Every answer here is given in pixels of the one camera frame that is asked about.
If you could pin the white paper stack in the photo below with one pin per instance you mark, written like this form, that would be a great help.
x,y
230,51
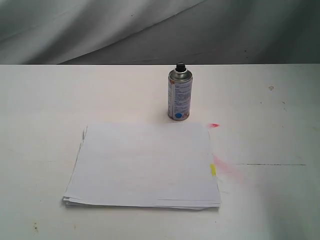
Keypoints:
x,y
153,165

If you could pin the grey backdrop cloth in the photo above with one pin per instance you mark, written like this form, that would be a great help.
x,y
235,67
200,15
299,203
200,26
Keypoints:
x,y
159,32

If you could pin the spray paint can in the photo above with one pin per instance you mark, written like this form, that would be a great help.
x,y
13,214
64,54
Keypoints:
x,y
180,81

